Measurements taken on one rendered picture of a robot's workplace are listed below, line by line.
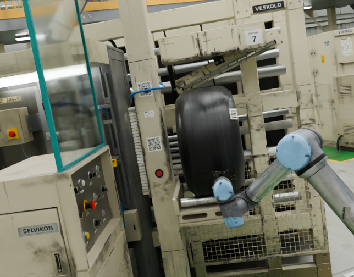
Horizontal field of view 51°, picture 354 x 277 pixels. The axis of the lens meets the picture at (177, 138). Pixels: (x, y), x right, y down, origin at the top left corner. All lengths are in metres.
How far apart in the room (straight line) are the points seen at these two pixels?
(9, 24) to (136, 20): 5.49
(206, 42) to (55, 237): 1.33
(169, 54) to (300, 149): 1.17
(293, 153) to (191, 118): 0.65
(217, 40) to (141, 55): 0.48
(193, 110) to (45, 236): 0.86
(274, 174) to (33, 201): 0.90
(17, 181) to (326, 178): 1.04
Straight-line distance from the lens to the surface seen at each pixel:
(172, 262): 2.16
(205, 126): 1.75
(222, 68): 2.31
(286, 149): 1.27
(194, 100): 1.84
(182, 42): 2.19
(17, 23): 7.33
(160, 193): 2.02
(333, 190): 1.29
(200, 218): 1.94
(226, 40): 2.19
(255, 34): 2.21
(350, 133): 6.61
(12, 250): 1.53
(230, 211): 1.49
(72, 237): 1.42
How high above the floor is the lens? 1.50
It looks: 8 degrees down
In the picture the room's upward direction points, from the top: 9 degrees counter-clockwise
